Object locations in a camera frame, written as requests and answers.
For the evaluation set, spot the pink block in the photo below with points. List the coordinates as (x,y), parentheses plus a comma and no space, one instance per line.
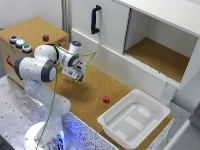
(106,99)

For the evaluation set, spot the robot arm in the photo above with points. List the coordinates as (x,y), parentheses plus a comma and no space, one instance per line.
(36,70)

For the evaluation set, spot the white sliding door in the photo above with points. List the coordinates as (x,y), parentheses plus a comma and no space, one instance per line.
(103,23)

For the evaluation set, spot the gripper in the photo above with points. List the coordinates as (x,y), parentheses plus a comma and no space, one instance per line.
(76,69)

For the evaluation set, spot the green button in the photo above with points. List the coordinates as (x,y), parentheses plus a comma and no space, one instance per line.
(26,48)

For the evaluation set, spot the red button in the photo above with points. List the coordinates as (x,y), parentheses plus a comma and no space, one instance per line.
(13,38)

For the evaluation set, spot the purple block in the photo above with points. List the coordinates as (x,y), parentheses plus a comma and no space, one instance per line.
(45,38)

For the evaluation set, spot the white plastic box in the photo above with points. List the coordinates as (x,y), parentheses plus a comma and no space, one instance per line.
(133,118)

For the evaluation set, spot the blue button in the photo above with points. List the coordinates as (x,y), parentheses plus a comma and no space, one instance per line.
(20,43)

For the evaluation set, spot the wooden drawer box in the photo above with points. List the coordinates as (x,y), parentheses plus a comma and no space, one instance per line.
(30,33)

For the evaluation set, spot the white cabinet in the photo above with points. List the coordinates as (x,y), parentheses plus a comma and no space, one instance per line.
(156,36)

